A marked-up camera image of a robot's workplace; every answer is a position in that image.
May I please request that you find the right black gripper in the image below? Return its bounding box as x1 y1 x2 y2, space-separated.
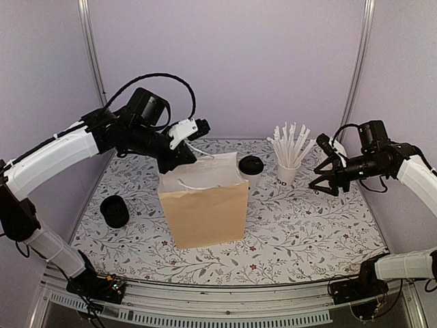
309 152 386 196

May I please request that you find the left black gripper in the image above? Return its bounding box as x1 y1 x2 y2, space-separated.
127 123 197 174

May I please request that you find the black cup lid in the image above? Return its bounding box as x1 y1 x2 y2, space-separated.
238 155 264 176

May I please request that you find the brown paper bag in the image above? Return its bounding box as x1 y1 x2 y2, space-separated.
158 152 249 249

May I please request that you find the white paper coffee cup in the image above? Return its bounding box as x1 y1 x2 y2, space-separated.
240 172 261 191

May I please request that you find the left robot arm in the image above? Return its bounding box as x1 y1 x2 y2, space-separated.
1 87 200 297

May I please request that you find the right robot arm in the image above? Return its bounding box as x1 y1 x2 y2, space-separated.
309 120 436 299

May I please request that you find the stack of white paper cups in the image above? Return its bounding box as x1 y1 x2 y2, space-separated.
317 151 332 171

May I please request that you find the cup holding straws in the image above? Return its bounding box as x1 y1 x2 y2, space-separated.
277 163 301 187

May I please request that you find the bundle of wrapped straws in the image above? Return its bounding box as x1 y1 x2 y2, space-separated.
266 122 316 169

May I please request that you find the floral table mat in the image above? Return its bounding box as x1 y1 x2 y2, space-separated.
72 139 386 286

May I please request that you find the stack of black lids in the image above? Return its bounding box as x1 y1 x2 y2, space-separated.
100 195 130 229

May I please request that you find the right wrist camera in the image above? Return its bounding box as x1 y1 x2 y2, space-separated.
316 133 347 164

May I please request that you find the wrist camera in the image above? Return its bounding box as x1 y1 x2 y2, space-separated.
168 119 210 150
316 133 347 164

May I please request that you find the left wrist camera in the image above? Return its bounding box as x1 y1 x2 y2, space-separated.
168 119 210 150

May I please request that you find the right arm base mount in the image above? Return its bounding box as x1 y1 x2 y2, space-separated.
327 256 389 320

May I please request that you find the left aluminium frame post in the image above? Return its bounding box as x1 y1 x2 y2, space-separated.
77 0 107 109

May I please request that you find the aluminium frame post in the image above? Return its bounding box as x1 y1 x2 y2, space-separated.
339 0 376 127
77 0 107 109

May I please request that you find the front aluminium rail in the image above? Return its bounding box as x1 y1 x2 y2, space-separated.
29 267 430 327

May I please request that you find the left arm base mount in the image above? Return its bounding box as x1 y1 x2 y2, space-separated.
66 251 126 304

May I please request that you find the right aluminium frame post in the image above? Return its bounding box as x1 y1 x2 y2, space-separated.
339 0 376 127

